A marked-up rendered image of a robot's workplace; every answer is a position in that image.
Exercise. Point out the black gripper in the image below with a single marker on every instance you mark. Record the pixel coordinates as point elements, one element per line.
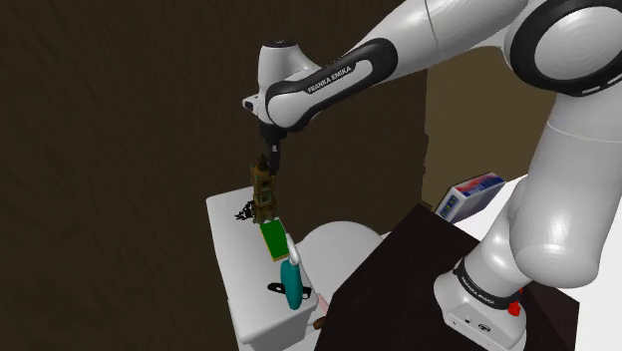
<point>272,132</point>

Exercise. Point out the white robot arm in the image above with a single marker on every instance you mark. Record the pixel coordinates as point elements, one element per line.
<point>559,233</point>

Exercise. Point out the brown green tower figure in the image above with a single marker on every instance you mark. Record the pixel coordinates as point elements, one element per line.
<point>263,197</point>

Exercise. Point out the small black figure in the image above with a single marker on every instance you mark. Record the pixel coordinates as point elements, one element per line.
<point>245,212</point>

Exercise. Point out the green flat box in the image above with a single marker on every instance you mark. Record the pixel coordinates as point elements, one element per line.
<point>274,239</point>

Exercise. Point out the white toilet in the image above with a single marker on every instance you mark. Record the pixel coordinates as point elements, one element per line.
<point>243,272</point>

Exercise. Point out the black glasses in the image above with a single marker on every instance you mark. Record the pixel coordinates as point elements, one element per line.
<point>276,287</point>

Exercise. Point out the teal bottle with white top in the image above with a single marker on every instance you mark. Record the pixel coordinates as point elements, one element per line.
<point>292,287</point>

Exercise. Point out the dark robot stand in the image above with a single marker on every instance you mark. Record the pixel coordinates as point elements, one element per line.
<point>398,282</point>

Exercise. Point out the blue red white box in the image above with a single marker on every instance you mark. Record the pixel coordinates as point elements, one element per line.
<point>469,197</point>

